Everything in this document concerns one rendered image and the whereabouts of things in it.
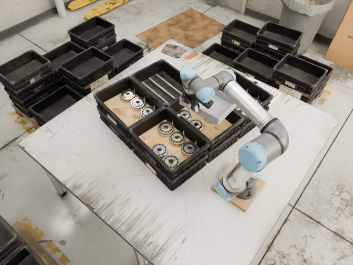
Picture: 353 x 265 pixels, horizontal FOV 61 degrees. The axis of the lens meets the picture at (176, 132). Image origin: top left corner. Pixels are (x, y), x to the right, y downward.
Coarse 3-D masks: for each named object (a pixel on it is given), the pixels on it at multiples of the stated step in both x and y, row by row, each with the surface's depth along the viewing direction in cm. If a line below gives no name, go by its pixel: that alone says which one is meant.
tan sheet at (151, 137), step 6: (156, 126) 194; (150, 132) 191; (156, 132) 191; (144, 138) 188; (150, 138) 188; (156, 138) 188; (162, 138) 188; (168, 138) 188; (186, 138) 188; (150, 144) 185; (168, 144) 185; (168, 150) 182; (174, 150) 182; (180, 150) 182; (180, 156) 180; (180, 162) 177
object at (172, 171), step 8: (144, 120) 184; (192, 128) 180; (136, 136) 176; (200, 136) 177; (144, 144) 172; (208, 144) 173; (152, 152) 169; (200, 152) 171; (160, 160) 165; (184, 160) 166; (168, 168) 162; (176, 168) 162
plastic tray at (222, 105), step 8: (216, 96) 182; (224, 96) 178; (184, 104) 175; (216, 104) 178; (224, 104) 178; (232, 104) 178; (200, 112) 170; (208, 112) 173; (216, 112) 173; (224, 112) 173; (216, 120) 165
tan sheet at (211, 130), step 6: (186, 108) 205; (192, 114) 202; (204, 120) 198; (204, 126) 195; (210, 126) 195; (216, 126) 195; (222, 126) 195; (228, 126) 195; (204, 132) 192; (210, 132) 192; (216, 132) 192; (210, 138) 189
